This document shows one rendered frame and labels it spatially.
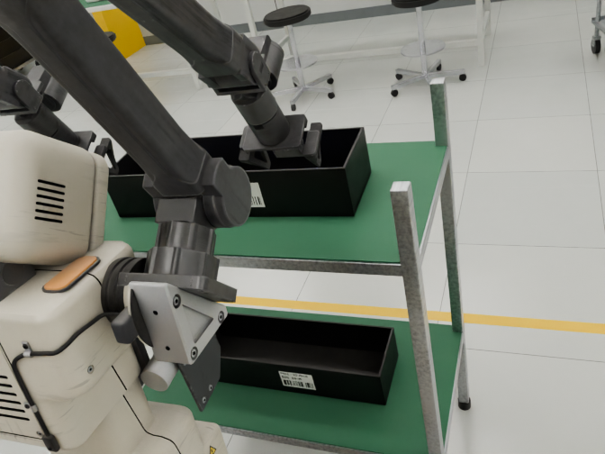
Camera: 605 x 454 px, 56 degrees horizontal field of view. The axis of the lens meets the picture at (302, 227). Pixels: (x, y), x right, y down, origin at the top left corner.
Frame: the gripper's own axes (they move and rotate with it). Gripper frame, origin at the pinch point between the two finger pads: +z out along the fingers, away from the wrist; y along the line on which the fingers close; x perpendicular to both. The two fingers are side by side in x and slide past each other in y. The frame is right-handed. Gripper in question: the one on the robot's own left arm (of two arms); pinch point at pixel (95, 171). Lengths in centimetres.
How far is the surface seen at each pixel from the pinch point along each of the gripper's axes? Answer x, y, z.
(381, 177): -12, -53, 25
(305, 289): -29, 5, 139
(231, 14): -400, 204, 299
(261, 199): -1.0, -31.2, 14.3
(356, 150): -11, -50, 13
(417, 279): 16, -64, 15
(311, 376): 23, -30, 65
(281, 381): 25, -20, 69
